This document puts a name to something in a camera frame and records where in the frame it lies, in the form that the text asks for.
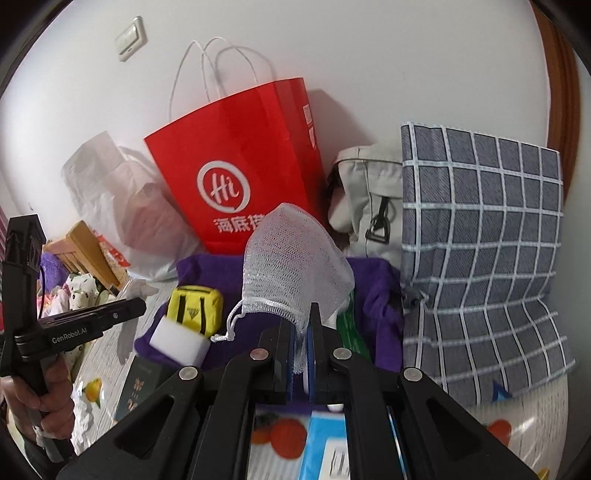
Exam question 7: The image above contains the white sponge block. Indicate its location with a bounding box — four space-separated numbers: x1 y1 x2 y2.
148 316 214 366

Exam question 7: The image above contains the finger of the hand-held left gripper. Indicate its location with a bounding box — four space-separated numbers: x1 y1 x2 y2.
89 297 148 331

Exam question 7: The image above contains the yellow pouch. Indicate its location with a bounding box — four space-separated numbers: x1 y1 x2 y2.
166 285 225 338

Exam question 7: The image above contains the colourful printed quilt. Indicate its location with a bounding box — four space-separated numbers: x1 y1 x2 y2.
36 285 71 326

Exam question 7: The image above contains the brown wooden door frame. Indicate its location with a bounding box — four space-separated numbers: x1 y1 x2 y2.
531 4 587 195

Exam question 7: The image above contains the purple plush toy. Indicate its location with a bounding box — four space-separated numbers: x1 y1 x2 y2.
39 251 64 296

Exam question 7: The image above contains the white wall light switch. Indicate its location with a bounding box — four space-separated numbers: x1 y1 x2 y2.
115 16 148 62

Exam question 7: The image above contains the person's left hand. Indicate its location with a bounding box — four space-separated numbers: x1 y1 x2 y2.
0 361 77 440

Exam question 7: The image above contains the purple towel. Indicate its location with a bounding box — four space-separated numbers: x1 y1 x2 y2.
134 254 407 376

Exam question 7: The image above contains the red paper shopping bag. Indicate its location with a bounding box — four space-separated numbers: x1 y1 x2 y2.
143 37 327 257

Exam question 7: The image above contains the grey checkered fabric bag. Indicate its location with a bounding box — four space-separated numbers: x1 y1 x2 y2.
399 121 577 407

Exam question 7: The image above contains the crumpled white tissue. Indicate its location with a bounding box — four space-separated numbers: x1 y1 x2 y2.
115 276 160 365

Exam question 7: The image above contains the dark brown box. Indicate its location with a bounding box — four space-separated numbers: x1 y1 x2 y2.
113 353 174 424

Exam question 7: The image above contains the wooden bed headboard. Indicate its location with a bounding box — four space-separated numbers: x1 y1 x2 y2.
44 220 128 296

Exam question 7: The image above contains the white plastic shopping bag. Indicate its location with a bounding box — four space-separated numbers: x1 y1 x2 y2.
61 130 204 282

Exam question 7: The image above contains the fruit print tablecloth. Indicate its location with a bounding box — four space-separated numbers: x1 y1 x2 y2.
69 277 591 480

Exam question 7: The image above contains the white mesh bag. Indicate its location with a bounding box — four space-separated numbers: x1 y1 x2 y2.
210 202 356 376

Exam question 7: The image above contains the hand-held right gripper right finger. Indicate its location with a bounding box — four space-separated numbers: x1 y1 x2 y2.
305 302 539 480

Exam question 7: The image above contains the grey canvas bag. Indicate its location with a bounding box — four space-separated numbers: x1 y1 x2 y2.
327 142 405 267

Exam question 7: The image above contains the white black-spotted pillow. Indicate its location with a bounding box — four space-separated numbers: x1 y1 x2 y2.
62 272 116 370

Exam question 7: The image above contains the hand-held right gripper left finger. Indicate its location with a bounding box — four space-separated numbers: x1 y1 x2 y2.
55 318 297 480

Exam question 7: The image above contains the blue and white box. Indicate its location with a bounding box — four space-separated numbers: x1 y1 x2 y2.
300 405 411 480

